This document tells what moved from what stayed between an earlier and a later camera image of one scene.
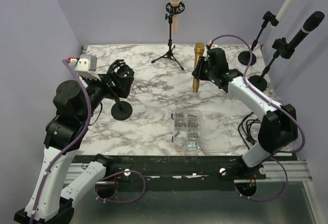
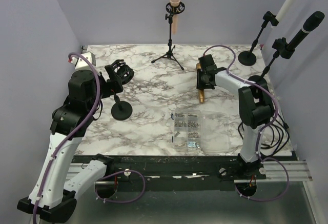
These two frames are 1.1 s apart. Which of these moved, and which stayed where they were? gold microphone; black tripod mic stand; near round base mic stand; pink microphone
Moved: gold microphone
Stayed: black tripod mic stand; pink microphone; near round base mic stand
